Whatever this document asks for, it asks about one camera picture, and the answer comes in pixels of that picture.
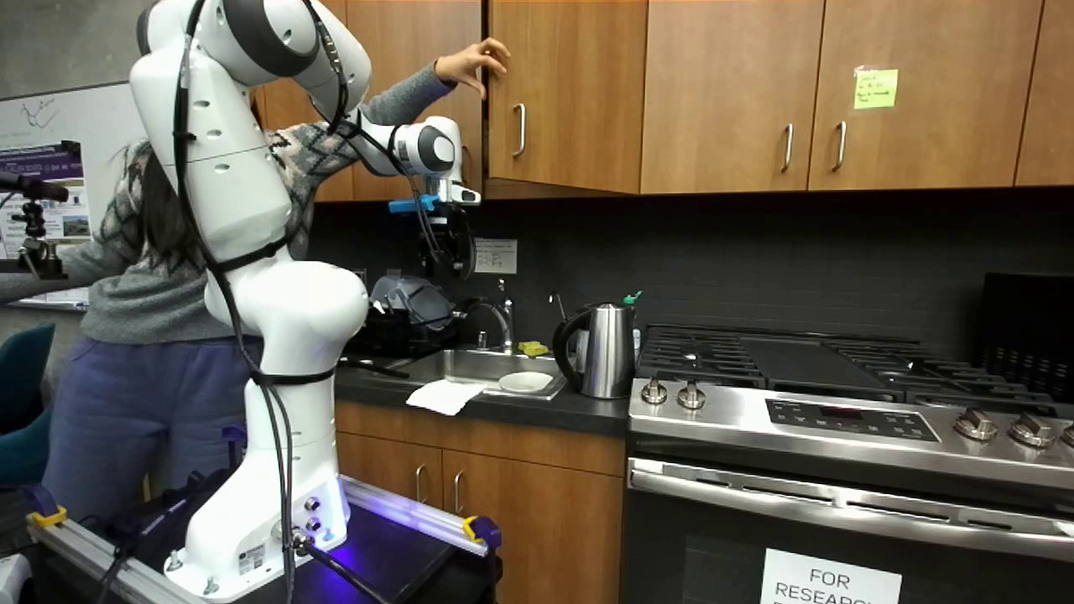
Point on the stainless steel gas range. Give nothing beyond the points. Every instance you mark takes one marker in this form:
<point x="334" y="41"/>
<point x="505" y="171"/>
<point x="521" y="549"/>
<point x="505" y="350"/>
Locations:
<point x="850" y="446"/>

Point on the printed poster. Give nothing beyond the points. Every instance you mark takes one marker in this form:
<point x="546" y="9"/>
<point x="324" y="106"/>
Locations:
<point x="46" y="161"/>

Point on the black countertop appliance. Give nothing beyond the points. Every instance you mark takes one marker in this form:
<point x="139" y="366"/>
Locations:
<point x="1028" y="336"/>

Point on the wooden cabinet door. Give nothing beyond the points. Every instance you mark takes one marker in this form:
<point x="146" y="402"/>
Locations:
<point x="927" y="136"/>
<point x="413" y="29"/>
<point x="389" y="472"/>
<point x="727" y="89"/>
<point x="282" y="110"/>
<point x="548" y="523"/>
<point x="1053" y="89"/>
<point x="572" y="89"/>

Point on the stainless steel electric kettle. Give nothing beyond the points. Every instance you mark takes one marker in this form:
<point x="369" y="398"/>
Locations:
<point x="605" y="355"/>

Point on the chrome kitchen faucet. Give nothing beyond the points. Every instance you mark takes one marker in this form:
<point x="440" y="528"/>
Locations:
<point x="505" y="329"/>

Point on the white printed paper sign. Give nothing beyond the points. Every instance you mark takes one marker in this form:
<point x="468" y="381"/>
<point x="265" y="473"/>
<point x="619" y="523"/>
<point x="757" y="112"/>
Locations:
<point x="828" y="579"/>

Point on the white bowl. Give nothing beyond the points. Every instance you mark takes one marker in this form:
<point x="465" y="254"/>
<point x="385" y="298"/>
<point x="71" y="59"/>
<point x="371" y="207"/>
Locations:
<point x="524" y="383"/>

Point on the white paper towel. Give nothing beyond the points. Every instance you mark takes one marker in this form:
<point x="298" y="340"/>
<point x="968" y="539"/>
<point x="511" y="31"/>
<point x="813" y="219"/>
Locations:
<point x="448" y="398"/>

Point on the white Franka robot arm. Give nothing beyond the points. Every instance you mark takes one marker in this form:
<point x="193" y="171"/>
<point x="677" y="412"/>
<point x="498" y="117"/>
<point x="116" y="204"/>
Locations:
<point x="238" y="170"/>

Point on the green capped bottle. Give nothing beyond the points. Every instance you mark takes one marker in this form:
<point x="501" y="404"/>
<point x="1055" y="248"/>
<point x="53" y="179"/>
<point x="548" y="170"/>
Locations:
<point x="634" y="301"/>

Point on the yellow clamp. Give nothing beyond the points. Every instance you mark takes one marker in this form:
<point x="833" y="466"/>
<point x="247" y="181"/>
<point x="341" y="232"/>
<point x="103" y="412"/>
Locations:
<point x="48" y="518"/>
<point x="470" y="523"/>

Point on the yellow sticky note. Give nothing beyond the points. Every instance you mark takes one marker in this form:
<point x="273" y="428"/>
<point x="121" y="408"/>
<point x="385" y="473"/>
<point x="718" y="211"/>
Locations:
<point x="873" y="89"/>

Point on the grey patterned sweater forearm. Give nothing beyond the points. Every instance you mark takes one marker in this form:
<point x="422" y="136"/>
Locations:
<point x="78" y="260"/>
<point x="407" y="96"/>

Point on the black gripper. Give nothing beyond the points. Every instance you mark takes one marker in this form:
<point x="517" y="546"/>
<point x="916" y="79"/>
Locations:
<point x="444" y="230"/>

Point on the black dish rack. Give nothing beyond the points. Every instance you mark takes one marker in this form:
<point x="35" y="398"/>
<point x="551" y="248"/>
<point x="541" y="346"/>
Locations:
<point x="389" y="336"/>

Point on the person in grey sweater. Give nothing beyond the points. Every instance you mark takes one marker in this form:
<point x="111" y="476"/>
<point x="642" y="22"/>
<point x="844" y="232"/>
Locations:
<point x="135" y="425"/>

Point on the person's hand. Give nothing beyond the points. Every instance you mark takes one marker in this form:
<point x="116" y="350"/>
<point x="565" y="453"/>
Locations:
<point x="474" y="60"/>

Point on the stainless steel sink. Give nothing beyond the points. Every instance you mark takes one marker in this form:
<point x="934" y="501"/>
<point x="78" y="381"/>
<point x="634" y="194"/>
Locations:
<point x="470" y="362"/>

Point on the small chrome faucet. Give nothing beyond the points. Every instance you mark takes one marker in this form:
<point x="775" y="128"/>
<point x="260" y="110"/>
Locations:
<point x="557" y="311"/>

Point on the white paper label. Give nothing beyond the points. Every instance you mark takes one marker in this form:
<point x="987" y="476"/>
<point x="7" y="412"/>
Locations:
<point x="495" y="256"/>

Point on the aluminium frame robot cart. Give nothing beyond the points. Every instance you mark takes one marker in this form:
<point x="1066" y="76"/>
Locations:
<point x="380" y="558"/>

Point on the white whiteboard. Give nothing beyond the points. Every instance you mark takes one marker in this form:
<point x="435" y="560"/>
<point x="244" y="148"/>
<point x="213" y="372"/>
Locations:
<point x="35" y="117"/>

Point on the teal chair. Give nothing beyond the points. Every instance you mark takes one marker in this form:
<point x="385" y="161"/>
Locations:
<point x="22" y="446"/>
<point x="22" y="372"/>

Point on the yellow sponge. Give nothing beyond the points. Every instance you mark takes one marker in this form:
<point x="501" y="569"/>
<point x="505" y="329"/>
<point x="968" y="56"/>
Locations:
<point x="534" y="350"/>

